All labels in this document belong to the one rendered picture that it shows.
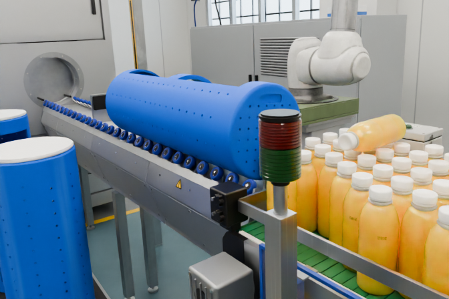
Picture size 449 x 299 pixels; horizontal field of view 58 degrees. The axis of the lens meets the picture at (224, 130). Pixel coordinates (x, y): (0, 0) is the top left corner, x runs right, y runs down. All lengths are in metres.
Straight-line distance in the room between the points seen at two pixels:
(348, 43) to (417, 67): 2.42
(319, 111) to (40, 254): 1.15
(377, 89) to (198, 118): 1.98
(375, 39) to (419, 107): 1.30
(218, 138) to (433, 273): 0.63
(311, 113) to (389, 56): 1.47
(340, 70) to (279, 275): 1.09
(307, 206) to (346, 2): 0.96
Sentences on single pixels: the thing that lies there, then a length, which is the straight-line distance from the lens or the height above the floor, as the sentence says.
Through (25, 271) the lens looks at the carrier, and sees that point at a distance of 1.50.
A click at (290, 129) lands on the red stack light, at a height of 1.24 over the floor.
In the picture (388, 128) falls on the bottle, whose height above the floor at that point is 1.15.
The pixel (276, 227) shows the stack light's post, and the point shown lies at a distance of 0.65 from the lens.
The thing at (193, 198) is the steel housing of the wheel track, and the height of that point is 0.86.
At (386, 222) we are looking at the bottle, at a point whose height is 1.05.
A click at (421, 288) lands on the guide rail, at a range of 0.75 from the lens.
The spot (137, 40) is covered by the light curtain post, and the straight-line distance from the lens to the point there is 2.52.
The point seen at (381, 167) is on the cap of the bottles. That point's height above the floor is 1.10.
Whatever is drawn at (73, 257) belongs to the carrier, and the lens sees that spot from 1.51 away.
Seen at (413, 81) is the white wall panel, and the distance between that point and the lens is 4.09.
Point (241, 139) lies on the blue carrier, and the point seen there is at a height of 1.09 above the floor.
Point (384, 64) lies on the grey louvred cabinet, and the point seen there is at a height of 1.12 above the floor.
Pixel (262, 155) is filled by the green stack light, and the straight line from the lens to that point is 0.60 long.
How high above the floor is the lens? 1.38
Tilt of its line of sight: 14 degrees down
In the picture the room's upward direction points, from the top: 2 degrees counter-clockwise
